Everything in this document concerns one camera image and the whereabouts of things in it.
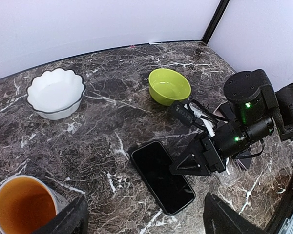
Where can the black smartphone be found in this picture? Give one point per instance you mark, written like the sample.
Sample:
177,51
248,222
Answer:
172,192

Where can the black frame post right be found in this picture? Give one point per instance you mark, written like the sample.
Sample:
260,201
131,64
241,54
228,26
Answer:
214,21

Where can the green plastic bowl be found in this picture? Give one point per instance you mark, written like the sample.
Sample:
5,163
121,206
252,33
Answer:
167,86

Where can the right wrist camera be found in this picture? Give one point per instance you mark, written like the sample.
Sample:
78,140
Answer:
193,113

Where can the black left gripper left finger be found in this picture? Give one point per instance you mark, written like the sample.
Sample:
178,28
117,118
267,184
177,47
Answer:
73,216

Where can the white patterned mug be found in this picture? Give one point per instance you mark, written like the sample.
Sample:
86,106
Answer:
27,204

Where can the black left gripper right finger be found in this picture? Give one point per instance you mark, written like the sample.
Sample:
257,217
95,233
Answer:
220,218

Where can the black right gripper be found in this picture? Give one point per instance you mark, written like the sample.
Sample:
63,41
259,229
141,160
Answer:
253,101

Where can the clear magsafe phone case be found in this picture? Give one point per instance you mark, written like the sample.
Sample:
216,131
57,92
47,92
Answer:
231,174

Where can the white fluted ceramic bowl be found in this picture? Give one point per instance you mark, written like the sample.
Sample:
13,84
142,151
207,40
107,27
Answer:
56,94

